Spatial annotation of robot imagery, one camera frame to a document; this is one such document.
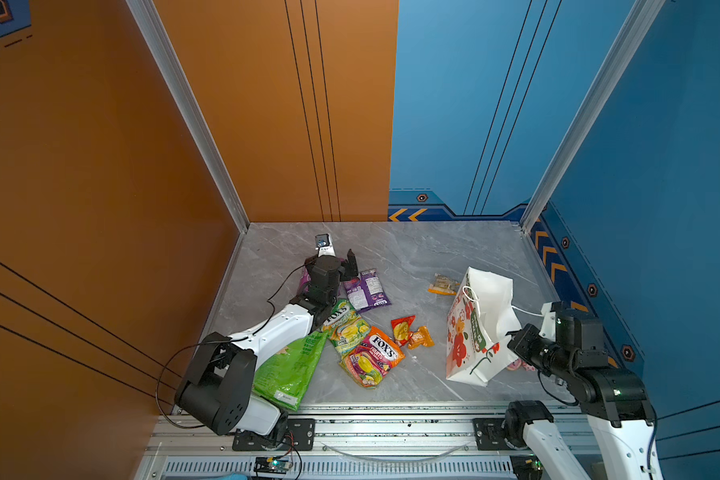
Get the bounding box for right aluminium corner post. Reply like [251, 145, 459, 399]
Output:
[520, 0, 665, 236]

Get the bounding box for purple white snack packet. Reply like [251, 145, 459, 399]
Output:
[343, 269, 392, 313]

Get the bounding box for white floral paper bag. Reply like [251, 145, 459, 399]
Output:
[445, 267, 542, 387]

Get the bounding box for purple grape candy bag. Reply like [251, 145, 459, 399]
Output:
[297, 266, 311, 294]

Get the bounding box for green Lay's chips bag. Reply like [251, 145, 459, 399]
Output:
[253, 331, 328, 411]

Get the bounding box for left aluminium corner post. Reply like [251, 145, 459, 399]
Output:
[126, 0, 250, 235]

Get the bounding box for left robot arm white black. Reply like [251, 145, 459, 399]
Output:
[174, 247, 359, 443]

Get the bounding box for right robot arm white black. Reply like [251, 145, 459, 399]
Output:
[504, 301, 663, 479]

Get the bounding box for orange small candy packet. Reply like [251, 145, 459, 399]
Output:
[407, 326, 435, 350]

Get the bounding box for left electronics board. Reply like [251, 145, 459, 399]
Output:
[253, 457, 294, 479]

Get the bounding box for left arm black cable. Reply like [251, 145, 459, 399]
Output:
[155, 263, 307, 430]

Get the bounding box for orange Fox's fruits candy bag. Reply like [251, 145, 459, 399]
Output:
[340, 327, 405, 388]

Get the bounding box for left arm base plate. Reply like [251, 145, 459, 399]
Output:
[232, 418, 315, 452]

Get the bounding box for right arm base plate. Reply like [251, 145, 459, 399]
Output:
[472, 418, 513, 451]

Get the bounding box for clear orange cracker packet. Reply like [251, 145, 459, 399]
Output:
[427, 274, 460, 296]

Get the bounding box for aluminium corner post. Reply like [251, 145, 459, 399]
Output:
[126, 0, 250, 235]
[520, 0, 665, 236]

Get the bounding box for green Fox's candy bag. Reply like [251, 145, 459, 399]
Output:
[320, 299, 371, 358]

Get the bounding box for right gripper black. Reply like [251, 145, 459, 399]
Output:
[502, 321, 574, 379]

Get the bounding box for red small snack packet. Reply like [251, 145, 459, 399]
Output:
[391, 315, 416, 347]

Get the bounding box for aluminium front rail frame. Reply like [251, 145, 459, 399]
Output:
[133, 400, 661, 480]

